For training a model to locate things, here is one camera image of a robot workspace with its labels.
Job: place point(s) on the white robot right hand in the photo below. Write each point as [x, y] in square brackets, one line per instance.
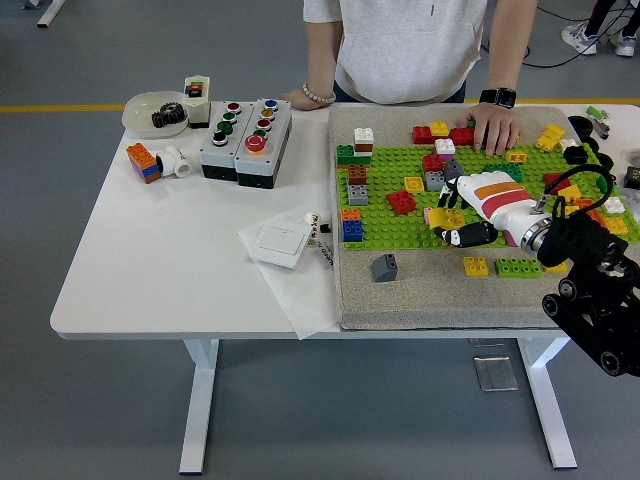
[500, 200]

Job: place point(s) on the person's left hand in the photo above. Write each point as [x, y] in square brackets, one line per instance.
[492, 127]

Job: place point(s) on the person's right hand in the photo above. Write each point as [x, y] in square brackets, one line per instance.
[307, 102]

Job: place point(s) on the yellow curved toy brick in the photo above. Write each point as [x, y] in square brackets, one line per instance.
[447, 218]

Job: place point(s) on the green studded baseplate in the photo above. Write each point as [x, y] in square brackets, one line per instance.
[400, 235]

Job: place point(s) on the person's left forearm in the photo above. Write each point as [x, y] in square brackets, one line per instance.
[507, 50]

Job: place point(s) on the person's right forearm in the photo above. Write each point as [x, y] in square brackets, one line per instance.
[320, 55]

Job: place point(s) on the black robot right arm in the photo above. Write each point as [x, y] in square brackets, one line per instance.
[580, 240]

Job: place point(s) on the long dark green brick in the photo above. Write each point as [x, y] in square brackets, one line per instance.
[500, 168]

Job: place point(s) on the long red toy brick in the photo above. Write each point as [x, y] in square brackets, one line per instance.
[461, 137]

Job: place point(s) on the dark grey sloped brick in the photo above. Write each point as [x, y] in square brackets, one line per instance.
[452, 169]
[385, 269]

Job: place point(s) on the yellow stepped toy brick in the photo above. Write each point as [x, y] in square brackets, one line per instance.
[550, 137]

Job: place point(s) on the dark green toy brick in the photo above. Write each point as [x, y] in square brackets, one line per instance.
[350, 156]

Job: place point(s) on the long grey toy brick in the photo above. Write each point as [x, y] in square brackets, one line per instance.
[434, 181]

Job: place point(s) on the long lime green brick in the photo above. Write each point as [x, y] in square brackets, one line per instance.
[519, 269]

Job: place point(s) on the thin brown toy brick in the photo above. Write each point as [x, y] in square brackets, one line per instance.
[364, 148]

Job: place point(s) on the small pink toy brick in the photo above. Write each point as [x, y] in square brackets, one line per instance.
[427, 216]

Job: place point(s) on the small white toy brick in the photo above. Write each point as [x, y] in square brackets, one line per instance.
[567, 144]

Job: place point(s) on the flat yellow toy brick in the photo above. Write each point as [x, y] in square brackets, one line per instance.
[414, 185]

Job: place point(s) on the black toy brick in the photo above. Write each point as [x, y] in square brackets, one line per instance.
[576, 155]

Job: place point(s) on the long orange toy brick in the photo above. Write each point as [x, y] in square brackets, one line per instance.
[597, 217]

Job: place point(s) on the light grey toy brick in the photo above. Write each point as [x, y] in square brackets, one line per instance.
[358, 195]

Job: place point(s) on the small green toy brick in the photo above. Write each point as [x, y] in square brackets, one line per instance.
[606, 185]

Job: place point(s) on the blue toy brick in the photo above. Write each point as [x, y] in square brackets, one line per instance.
[352, 231]

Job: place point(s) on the multicolour toy brick stack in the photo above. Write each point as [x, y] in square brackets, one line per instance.
[145, 167]

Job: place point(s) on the black smartwatch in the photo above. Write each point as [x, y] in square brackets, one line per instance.
[500, 96]

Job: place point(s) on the grey emergency stop control box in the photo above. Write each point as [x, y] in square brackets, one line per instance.
[255, 167]

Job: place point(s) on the small green part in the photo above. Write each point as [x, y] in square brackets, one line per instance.
[593, 111]

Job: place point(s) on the grey three-button control box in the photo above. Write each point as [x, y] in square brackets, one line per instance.
[212, 157]

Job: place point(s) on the person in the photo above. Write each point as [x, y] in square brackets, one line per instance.
[582, 40]
[410, 50]

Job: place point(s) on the white labelled connector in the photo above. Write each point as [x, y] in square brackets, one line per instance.
[312, 220]

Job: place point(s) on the grey-brown mat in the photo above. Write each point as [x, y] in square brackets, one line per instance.
[435, 305]

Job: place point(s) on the black and yellow connector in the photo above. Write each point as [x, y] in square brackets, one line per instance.
[632, 177]

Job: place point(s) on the black metal gear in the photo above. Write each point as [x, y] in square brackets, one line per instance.
[167, 117]

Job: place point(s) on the white pipe tee fitting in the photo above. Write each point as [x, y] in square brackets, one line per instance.
[175, 162]

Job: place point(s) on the white plastic bowl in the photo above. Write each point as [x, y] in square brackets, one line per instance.
[137, 112]

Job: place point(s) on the metal floor plate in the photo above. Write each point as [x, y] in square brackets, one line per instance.
[495, 374]

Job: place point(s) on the white table leg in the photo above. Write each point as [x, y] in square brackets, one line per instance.
[542, 380]
[200, 400]

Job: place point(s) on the white paper sheet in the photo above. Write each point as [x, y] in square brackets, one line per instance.
[300, 310]

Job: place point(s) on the white furniture foot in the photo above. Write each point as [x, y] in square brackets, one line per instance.
[50, 15]

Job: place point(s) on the cream switch box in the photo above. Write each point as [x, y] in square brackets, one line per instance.
[197, 107]

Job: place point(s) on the white wall switch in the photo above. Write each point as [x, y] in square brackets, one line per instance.
[277, 242]

